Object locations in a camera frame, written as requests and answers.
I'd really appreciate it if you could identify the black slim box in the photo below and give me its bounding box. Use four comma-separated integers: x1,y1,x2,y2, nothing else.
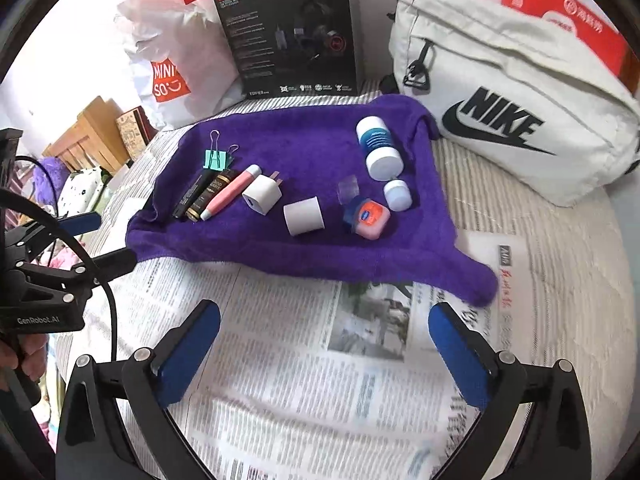
172,169,218,220

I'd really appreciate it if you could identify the green binder clip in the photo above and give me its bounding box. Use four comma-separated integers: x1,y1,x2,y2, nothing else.
203,129,240,171

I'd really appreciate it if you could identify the pink tube white cap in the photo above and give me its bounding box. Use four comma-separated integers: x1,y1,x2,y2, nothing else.
201,164,262,221

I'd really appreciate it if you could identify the white USB charger plug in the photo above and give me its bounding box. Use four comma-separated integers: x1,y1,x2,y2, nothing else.
242,171,282,216

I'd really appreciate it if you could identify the blue pink Vaseline jar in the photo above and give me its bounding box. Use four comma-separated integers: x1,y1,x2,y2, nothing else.
343,196,390,240

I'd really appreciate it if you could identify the white tape roll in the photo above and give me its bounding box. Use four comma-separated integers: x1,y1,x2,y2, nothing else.
283,196,324,236

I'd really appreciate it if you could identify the clear plastic cap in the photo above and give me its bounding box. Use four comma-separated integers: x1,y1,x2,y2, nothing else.
337,174,360,206

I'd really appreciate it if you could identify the blue white balm stick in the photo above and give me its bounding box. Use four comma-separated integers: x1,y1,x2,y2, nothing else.
356,116,405,182

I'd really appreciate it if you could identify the black gold Grand Reserve box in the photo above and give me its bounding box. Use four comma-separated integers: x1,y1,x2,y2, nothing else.
186,168,240,222

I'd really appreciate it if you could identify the left hand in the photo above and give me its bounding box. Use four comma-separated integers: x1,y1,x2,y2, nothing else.
0,334,49,391

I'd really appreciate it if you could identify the white panda plush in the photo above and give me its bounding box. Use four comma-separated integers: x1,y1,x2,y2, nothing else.
58,167,107,218

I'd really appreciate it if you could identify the purple plush toy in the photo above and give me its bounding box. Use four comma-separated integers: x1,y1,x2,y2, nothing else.
34,156,70,206

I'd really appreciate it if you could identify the wooden furniture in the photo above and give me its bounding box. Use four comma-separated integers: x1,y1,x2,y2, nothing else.
43,96,129,176

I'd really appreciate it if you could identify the newspaper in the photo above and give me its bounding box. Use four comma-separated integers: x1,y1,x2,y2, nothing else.
113,232,533,479

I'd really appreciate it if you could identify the striped bed quilt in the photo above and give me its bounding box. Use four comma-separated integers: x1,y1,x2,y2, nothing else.
49,79,626,480

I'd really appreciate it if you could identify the white Miniso plastic bag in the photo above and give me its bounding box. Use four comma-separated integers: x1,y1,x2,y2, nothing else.
114,0,245,130

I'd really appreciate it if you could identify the purple towel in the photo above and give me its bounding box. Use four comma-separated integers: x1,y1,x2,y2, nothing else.
126,94,498,307

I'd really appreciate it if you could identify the white Nike waist bag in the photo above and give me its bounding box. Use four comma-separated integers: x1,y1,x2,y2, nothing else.
388,0,639,207

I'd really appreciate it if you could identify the black headset box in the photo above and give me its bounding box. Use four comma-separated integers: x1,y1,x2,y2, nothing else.
214,0,363,100

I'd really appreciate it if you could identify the red paper bag right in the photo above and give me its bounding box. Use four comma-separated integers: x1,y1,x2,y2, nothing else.
501,0,639,93

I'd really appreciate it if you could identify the black cable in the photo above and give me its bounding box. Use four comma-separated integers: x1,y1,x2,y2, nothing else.
0,155,120,366

